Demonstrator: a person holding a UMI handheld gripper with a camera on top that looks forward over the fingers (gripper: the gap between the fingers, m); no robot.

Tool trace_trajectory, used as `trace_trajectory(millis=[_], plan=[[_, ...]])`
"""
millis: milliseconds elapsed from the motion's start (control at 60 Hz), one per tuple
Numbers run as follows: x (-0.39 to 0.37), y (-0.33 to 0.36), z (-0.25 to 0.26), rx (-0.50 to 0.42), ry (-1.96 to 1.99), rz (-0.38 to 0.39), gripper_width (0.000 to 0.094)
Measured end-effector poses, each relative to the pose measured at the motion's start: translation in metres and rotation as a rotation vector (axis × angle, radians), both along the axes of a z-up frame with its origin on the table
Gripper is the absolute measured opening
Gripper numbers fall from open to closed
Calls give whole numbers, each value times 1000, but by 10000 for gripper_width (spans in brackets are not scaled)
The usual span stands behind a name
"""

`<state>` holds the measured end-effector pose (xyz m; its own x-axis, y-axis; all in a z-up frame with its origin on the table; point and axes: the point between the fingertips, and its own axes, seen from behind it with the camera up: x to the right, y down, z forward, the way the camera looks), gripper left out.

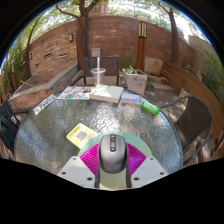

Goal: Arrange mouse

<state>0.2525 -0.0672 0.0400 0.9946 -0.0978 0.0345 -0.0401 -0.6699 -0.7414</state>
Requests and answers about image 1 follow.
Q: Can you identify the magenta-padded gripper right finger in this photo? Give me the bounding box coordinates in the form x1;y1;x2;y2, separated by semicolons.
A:
125;143;168;188

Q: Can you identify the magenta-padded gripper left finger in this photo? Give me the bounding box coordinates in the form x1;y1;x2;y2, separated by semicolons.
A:
57;143;101;189

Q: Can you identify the dark grey computer mouse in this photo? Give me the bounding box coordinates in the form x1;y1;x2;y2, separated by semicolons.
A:
98;133;129;175

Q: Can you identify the green and pink mouse pad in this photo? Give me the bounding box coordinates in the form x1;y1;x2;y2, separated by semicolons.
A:
77;131;154;191

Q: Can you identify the yellow card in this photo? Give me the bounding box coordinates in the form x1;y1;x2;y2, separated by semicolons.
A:
65;122;99;149

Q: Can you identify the green tube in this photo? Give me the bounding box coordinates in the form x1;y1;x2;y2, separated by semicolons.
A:
141;101;161;116

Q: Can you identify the dark wicker chair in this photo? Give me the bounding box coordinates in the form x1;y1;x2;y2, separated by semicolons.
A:
159;94;214;166

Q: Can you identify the white paper strip sign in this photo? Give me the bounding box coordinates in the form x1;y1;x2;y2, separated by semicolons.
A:
33;94;59;116

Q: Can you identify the thin blue booklet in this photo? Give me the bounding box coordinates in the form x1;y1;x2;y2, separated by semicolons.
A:
120;92;143;105

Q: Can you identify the colourful brochure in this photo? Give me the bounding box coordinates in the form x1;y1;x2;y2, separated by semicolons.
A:
57;85;96;101

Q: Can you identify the thick white book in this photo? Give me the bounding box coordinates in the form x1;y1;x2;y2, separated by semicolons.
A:
89;84;124;104

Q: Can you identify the concrete planter with plant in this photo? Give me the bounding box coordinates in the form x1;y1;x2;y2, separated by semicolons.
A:
121;64;148;97

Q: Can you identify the clear plastic cup with straw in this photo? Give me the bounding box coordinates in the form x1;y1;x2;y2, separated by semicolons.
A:
90;56;107;88

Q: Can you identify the curved wooden bench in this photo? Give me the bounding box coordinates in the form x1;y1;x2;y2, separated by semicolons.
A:
161;61;224;141

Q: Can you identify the beige stone slab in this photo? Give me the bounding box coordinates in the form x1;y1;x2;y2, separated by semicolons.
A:
144;56;165;77

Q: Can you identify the dark wooden chair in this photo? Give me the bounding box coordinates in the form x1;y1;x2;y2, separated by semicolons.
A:
82;55;121;87

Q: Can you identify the white utility box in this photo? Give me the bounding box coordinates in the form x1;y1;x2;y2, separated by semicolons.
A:
90;47;102;58

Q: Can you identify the forked tree trunk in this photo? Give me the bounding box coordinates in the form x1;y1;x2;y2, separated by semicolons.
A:
54;0;101;70

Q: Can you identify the slim tree trunk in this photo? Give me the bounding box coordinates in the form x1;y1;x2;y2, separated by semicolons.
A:
158;3;181;66

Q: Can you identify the wooden garden lamp post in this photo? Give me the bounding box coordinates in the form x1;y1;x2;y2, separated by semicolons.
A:
134;15;148;71

